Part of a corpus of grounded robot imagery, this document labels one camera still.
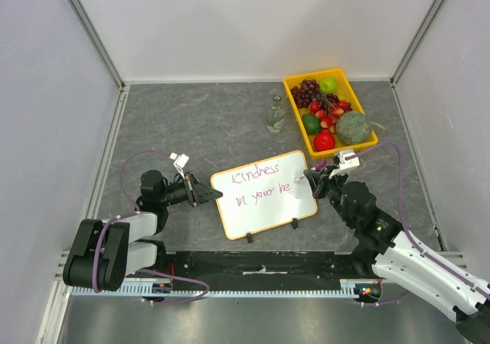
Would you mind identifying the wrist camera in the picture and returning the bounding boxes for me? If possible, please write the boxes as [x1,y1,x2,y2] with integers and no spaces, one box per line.
[169,152,189,178]
[328,149,360,179]

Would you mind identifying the red cherry bunch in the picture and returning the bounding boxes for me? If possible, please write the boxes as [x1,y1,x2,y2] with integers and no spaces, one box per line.
[309,93,352,134]

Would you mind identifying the yellow framed whiteboard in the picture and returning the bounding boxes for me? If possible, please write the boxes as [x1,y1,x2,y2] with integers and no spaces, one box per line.
[211,150,318,240]

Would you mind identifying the clear glass bottle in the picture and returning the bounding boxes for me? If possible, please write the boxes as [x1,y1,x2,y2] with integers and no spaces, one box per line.
[266,95,286,133]

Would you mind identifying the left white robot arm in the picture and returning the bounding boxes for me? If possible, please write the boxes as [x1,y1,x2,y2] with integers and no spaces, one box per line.
[62,170,223,293]

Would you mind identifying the white slotted cable duct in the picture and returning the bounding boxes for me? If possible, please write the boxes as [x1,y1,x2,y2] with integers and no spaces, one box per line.
[70,278,384,297]

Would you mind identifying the purple grape bunch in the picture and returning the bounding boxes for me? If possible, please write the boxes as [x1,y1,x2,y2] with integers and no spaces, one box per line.
[290,78,322,109]

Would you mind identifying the red apple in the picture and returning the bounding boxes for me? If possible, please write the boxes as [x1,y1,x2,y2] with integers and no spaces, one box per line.
[313,132,336,152]

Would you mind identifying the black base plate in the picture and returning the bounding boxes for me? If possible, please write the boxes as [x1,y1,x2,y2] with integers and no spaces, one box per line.
[124,250,398,283]

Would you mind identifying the magenta marker cap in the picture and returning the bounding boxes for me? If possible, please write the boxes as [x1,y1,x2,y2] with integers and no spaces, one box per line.
[313,160,327,171]

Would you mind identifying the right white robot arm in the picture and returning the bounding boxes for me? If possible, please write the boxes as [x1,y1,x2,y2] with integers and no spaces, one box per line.
[303,167,489,343]

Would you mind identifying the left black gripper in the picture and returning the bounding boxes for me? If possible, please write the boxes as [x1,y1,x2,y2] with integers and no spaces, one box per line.
[159,172,222,207]

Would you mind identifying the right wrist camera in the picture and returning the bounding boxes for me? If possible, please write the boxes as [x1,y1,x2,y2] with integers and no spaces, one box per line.
[328,149,360,179]

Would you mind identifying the green netted melon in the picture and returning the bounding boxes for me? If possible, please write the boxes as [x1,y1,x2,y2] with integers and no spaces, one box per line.
[336,111,372,145]

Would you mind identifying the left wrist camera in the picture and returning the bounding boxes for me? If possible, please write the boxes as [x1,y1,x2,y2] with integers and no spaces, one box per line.
[169,152,189,178]

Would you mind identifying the green apple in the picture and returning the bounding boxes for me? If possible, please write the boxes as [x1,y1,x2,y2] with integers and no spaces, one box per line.
[318,77,338,94]

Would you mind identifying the green avocado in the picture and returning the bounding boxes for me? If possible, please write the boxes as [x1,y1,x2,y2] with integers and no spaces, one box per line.
[302,113,321,135]

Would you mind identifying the yellow fruit tray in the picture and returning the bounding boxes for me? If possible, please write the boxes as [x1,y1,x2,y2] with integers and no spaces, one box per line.
[283,68,378,160]

